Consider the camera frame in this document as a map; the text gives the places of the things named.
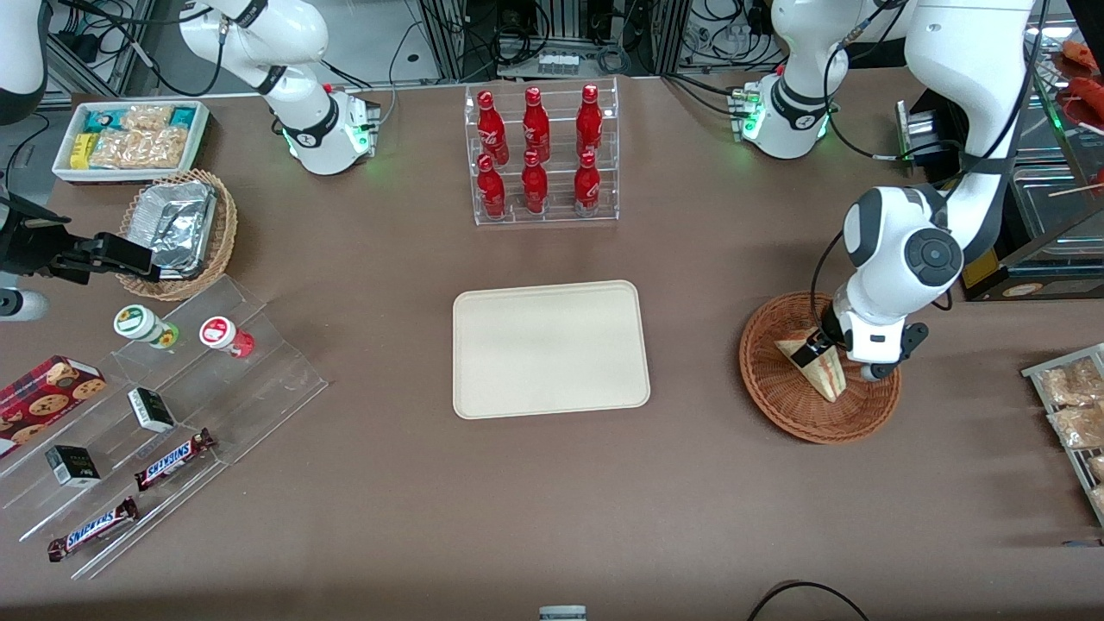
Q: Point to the small black box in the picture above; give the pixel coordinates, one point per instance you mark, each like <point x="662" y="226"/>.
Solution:
<point x="72" y="466"/>
<point x="151" y="410"/>

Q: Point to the triangle sandwich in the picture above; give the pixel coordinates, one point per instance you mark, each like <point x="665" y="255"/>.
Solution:
<point x="824" y="381"/>

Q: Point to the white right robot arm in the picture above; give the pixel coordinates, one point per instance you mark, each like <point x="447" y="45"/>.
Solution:
<point x="306" y="138"/>

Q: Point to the red cola bottle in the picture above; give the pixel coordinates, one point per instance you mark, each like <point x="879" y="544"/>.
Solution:
<point x="586" y="190"/>
<point x="536" y="125"/>
<point x="491" y="194"/>
<point x="589" y="121"/>
<point x="535" y="190"/>
<point x="492" y="129"/>

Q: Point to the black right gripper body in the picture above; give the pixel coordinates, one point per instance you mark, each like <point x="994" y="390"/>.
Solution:
<point x="34" y="246"/>

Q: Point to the clear acrylic bottle rack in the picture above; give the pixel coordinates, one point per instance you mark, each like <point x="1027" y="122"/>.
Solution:
<point x="552" y="220"/>

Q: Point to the red sausage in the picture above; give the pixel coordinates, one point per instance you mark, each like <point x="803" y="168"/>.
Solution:
<point x="1080" y="53"/>
<point x="1088" y="90"/>

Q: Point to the aluminium frame structure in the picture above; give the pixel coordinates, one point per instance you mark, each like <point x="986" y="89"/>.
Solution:
<point x="448" y="34"/>

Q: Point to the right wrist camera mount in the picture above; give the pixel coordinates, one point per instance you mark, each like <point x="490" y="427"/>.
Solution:
<point x="21" y="306"/>

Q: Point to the clear acrylic step display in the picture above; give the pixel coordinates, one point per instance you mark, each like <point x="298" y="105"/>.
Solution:
<point x="276" y="379"/>

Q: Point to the white plastic snack bin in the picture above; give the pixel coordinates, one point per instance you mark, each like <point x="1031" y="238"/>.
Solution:
<point x="129" y="176"/>

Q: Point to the red cookie box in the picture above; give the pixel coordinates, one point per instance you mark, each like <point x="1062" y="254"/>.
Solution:
<point x="43" y="397"/>

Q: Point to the yellow snack packet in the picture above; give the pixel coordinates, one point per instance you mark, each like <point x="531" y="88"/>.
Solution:
<point x="81" y="151"/>

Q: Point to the oval brown wicker basket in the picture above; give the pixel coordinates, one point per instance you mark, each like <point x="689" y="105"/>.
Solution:
<point x="226" y="233"/>

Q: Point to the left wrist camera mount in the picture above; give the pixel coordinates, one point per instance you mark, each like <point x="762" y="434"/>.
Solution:
<point x="914" y="338"/>

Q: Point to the clear bag of snacks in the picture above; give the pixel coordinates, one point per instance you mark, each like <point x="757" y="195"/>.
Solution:
<point x="1099" y="500"/>
<point x="1074" y="384"/>
<point x="1097" y="467"/>
<point x="1082" y="427"/>

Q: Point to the red lid cup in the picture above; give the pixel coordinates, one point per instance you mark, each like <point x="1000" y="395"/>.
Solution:
<point x="220" y="332"/>

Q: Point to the steel warmer pan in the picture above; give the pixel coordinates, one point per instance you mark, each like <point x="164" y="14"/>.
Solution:
<point x="1052" y="200"/>

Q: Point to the white power strip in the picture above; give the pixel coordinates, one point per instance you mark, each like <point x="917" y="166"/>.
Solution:
<point x="557" y="64"/>

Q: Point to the teal snack packet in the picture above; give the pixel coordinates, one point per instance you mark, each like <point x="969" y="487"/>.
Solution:
<point x="102" y="119"/>
<point x="183" y="116"/>

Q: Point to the black food warmer case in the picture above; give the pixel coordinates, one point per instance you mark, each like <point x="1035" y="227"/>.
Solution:
<point x="1035" y="280"/>

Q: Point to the round brown wicker basket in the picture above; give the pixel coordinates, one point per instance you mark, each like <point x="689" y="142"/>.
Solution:
<point x="785" y="405"/>

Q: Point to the green lid cup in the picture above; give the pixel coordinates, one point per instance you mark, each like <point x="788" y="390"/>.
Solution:
<point x="138" y="323"/>

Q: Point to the small clear cracker bag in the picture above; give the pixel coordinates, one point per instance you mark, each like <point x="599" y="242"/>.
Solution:
<point x="147" y="116"/>

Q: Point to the cream plastic tray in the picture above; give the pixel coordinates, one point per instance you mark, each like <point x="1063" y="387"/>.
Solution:
<point x="552" y="345"/>

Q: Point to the small grey device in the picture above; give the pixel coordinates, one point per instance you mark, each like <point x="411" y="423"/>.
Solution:
<point x="562" y="614"/>

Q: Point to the aluminium foil container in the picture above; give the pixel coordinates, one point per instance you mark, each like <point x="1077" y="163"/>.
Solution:
<point x="172" y="224"/>

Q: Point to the wooden skewer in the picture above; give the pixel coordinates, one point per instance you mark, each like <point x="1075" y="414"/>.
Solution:
<point x="1078" y="190"/>

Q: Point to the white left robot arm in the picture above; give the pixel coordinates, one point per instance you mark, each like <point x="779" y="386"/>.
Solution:
<point x="897" y="250"/>

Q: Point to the Snickers chocolate bar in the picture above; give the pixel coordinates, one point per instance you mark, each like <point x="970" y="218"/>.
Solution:
<point x="93" y="529"/>
<point x="172" y="460"/>

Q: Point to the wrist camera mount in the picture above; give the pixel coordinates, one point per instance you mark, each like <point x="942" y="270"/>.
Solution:
<point x="21" y="306"/>
<point x="914" y="338"/>

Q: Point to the large clear cracker bag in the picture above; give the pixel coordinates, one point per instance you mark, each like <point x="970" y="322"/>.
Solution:
<point x="138" y="148"/>

